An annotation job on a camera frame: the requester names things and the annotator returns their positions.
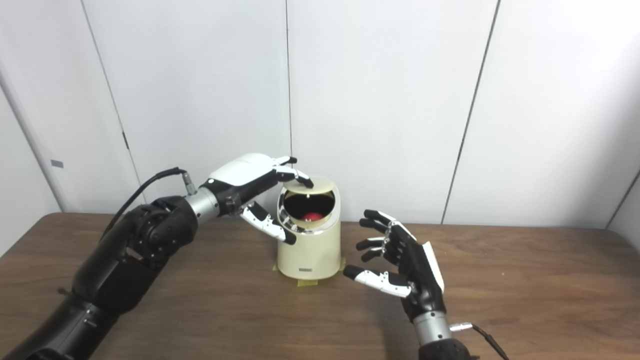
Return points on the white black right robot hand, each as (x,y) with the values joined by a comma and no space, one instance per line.
(417,270)

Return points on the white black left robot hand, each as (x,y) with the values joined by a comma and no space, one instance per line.
(240,172)

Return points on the red apple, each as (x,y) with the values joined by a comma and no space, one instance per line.
(313,217)

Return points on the cream-colored round bin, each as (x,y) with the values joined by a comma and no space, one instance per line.
(312,255)

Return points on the small gray wall label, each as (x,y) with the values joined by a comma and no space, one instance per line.
(57,163)

